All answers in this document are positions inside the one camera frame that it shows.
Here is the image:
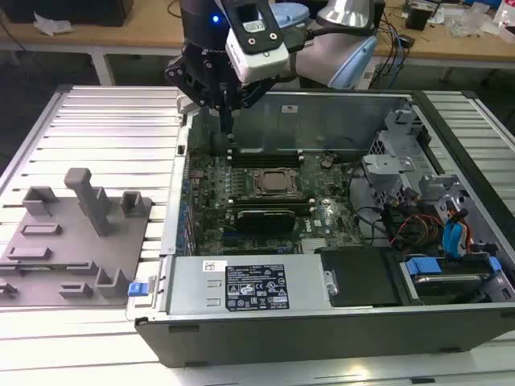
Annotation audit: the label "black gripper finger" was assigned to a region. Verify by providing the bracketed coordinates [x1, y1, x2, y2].
[163, 57, 228, 135]
[226, 78, 275, 136]

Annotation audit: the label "black RAM slot bank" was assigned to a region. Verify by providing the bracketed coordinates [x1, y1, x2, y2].
[226, 146, 306, 170]
[226, 195, 318, 215]

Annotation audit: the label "wooden desk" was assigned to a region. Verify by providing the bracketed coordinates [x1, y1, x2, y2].
[0, 0, 515, 62]

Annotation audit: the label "CPU socket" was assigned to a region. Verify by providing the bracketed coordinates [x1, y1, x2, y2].
[249, 166, 307, 200]

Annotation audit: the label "black box on desk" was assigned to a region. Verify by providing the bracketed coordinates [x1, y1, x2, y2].
[6, 0, 134, 27]

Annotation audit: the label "black graphics card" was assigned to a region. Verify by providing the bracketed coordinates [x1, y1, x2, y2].
[234, 207, 298, 235]

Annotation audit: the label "crumpled white paper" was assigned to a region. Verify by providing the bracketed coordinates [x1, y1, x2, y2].
[33, 10, 76, 36]

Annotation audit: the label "green motherboard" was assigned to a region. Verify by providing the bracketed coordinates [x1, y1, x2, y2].
[187, 152, 363, 257]

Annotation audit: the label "grey disk bay cage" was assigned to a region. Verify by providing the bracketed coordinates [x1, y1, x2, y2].
[360, 107, 472, 211]

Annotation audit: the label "silver chipset heatsink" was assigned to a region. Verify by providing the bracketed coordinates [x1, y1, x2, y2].
[299, 238, 332, 255]

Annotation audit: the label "black rating label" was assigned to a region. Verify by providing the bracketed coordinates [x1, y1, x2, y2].
[224, 262, 291, 314]

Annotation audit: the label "silver power supply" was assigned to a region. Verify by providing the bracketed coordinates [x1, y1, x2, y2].
[160, 253, 336, 317]

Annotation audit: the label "grey parts rack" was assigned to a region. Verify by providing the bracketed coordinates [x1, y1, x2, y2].
[0, 166, 157, 311]

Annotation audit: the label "black cover plate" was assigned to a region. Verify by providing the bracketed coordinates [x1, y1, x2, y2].
[315, 246, 400, 310]

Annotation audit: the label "clear plastic bags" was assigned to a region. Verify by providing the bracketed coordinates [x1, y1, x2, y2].
[449, 2, 501, 38]

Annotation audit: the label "blue disk carrier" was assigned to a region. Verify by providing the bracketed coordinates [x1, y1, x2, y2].
[403, 257, 503, 283]

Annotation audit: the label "black PC case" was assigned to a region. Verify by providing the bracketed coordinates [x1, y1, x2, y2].
[126, 88, 515, 369]

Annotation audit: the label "white case release handle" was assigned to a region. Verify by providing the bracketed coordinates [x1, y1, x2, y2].
[175, 93, 202, 117]

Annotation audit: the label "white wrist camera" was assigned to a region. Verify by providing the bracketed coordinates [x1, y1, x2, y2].
[224, 0, 291, 84]

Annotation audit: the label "black camera cable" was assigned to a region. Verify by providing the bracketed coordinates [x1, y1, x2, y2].
[288, 22, 376, 54]

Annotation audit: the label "black looped wire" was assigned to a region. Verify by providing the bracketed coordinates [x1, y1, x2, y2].
[348, 166, 389, 244]

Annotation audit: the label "red yellow wire bundle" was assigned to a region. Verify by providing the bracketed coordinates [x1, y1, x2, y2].
[391, 214, 444, 253]

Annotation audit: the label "blue flat wire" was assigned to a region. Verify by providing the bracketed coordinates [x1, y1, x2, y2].
[441, 199, 468, 259]

